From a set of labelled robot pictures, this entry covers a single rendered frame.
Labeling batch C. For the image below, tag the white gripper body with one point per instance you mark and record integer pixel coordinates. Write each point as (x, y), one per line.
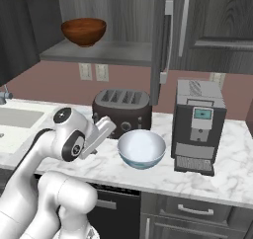
(102, 128)

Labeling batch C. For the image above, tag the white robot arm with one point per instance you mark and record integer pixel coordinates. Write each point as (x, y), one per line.
(49, 190)

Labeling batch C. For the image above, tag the dark grey cabinet door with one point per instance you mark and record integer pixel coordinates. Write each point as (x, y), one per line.
(157, 45)
(224, 25)
(15, 32)

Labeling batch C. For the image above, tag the dark brown toaster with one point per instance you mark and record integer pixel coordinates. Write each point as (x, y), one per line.
(126, 116)

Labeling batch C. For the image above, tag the white and blue bowl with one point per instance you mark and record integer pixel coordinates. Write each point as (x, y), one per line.
(141, 149)

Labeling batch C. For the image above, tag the white sink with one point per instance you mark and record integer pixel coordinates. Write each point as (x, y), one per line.
(16, 121)

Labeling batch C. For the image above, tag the black dishwasher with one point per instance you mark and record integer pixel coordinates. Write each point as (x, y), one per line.
(122, 216)

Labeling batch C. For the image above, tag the grey coffee machine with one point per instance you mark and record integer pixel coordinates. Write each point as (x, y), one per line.
(197, 131)

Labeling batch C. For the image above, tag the brown wooden bowl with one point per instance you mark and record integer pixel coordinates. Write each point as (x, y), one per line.
(83, 30)

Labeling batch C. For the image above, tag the silver tap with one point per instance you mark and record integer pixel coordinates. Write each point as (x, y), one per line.
(4, 95)

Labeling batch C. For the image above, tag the grey drawer front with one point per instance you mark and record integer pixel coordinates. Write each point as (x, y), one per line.
(197, 205)

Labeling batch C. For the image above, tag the grey base cupboard door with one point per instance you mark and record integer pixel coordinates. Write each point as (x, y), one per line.
(191, 231)

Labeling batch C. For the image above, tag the white wall socket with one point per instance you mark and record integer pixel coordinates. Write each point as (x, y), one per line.
(217, 79)
(102, 72)
(85, 71)

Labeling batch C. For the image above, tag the grey wall cabinet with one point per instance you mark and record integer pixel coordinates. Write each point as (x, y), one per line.
(108, 52)

